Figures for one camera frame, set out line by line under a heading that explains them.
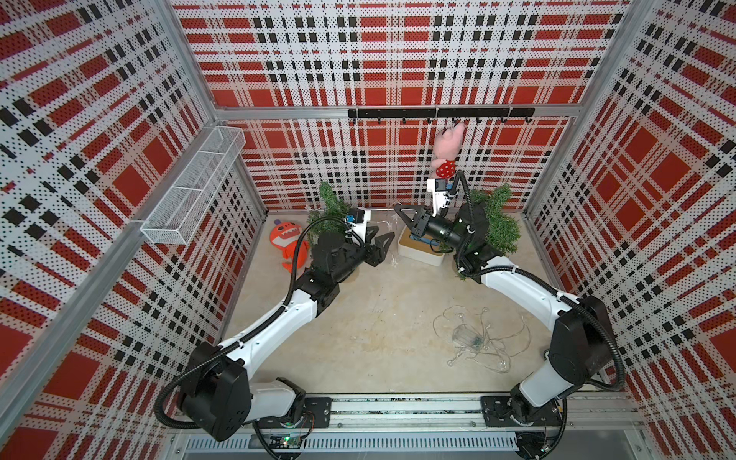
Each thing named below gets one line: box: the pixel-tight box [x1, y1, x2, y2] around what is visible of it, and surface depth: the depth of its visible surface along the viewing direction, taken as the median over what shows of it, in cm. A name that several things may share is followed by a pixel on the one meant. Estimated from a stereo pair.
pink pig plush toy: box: [430, 122, 465, 179], surface depth 95 cm
